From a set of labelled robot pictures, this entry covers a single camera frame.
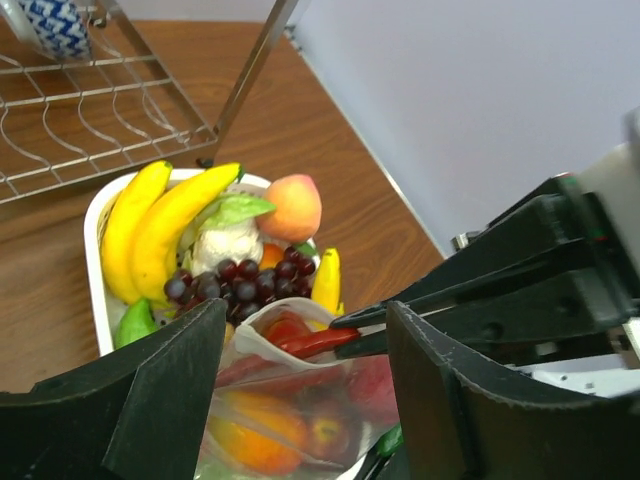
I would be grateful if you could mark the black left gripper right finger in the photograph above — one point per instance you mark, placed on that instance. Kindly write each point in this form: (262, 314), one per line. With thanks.
(465, 416)

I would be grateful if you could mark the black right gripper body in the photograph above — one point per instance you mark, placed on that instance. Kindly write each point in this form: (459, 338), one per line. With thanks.
(603, 251)

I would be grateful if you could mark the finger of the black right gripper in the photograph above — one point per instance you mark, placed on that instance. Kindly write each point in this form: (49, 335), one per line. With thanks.
(500, 320)
(528, 243)

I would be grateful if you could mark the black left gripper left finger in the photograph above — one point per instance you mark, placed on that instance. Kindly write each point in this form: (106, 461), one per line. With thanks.
(136, 413)

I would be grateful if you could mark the orange red pepper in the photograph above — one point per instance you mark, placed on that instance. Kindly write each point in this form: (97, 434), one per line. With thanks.
(264, 433)

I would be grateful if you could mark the small red apple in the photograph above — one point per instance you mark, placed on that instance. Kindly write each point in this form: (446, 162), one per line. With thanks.
(329, 438)

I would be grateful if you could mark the clear polka dot zip bag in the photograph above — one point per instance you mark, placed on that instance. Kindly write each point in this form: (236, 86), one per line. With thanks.
(358, 391)

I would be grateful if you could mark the red plastic lobster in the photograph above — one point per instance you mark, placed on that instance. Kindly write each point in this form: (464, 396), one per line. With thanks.
(288, 342)

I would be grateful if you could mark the white perforated fruit tray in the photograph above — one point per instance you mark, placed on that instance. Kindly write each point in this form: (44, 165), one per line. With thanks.
(107, 310)

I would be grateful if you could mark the purple grape bunch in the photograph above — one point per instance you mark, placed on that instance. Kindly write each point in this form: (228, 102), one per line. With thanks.
(246, 286)

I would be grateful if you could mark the small yellow banana bunch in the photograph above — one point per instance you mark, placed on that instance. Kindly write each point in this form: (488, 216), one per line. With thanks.
(139, 243)

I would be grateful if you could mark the white garlic bulb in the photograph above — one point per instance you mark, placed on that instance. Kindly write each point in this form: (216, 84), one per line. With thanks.
(236, 242)

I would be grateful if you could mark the orange peach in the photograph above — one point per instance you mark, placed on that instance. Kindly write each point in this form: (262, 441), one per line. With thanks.
(298, 209)

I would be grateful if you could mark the steel dish rack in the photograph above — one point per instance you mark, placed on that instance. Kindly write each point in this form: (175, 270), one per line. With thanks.
(66, 124)

